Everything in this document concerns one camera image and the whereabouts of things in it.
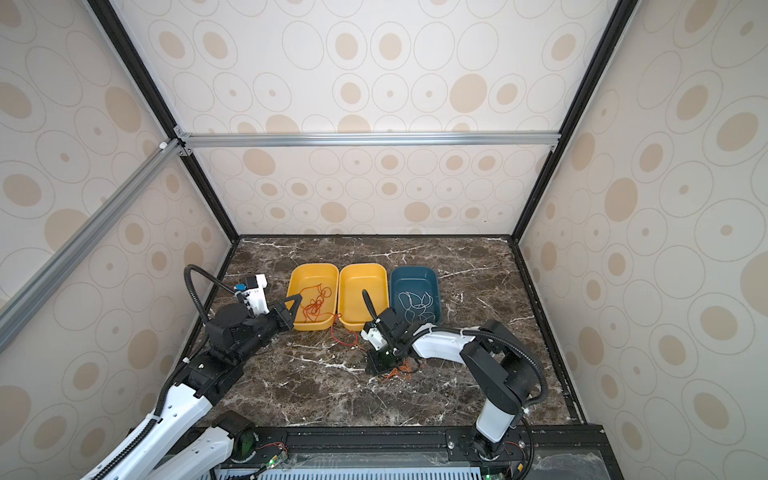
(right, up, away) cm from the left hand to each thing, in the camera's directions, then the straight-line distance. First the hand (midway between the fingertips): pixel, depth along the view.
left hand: (308, 294), depth 71 cm
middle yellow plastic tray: (+6, +2, +36) cm, 36 cm away
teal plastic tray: (+29, +2, +37) cm, 47 cm away
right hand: (+13, -23, +14) cm, 31 cm away
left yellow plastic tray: (-5, 0, +32) cm, 33 cm away
